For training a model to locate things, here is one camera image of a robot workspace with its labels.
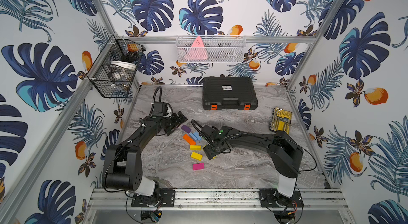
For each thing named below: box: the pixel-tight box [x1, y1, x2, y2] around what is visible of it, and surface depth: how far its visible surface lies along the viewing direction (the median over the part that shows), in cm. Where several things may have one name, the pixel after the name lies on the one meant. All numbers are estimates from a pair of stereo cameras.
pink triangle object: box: [184, 36, 209, 60], surface depth 92 cm
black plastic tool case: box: [202, 76, 259, 111], surface depth 112 cm
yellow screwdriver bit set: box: [269, 106, 293, 135], surface depth 102 cm
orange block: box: [182, 133, 197, 146], surface depth 94 cm
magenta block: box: [192, 162, 205, 171], surface depth 86 cm
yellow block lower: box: [190, 151, 203, 161], surface depth 90 cm
